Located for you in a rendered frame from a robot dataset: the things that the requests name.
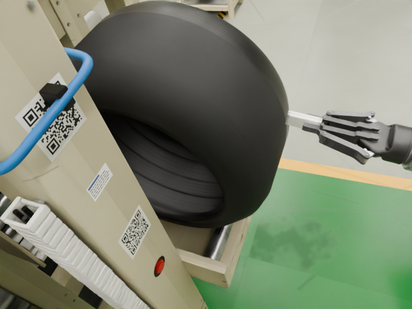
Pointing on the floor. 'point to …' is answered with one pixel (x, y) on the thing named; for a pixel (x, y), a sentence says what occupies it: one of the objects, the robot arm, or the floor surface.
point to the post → (81, 166)
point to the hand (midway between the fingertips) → (303, 121)
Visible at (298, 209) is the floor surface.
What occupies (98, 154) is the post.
